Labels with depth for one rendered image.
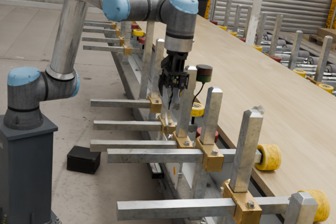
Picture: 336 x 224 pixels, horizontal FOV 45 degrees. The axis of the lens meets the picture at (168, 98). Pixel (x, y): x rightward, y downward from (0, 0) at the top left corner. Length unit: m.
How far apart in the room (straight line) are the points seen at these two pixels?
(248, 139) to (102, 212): 1.68
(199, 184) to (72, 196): 1.48
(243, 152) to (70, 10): 1.15
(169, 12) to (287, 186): 0.63
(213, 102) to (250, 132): 0.25
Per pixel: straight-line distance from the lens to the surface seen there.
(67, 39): 1.95
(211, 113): 1.19
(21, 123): 2.08
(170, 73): 1.27
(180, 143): 1.44
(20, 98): 2.05
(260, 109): 1.79
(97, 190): 2.72
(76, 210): 2.54
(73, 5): 1.86
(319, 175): 1.38
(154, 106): 1.88
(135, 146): 1.42
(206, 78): 1.41
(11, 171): 2.14
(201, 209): 0.97
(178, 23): 1.25
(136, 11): 1.27
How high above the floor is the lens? 1.50
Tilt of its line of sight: 20 degrees down
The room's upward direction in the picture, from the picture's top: 8 degrees clockwise
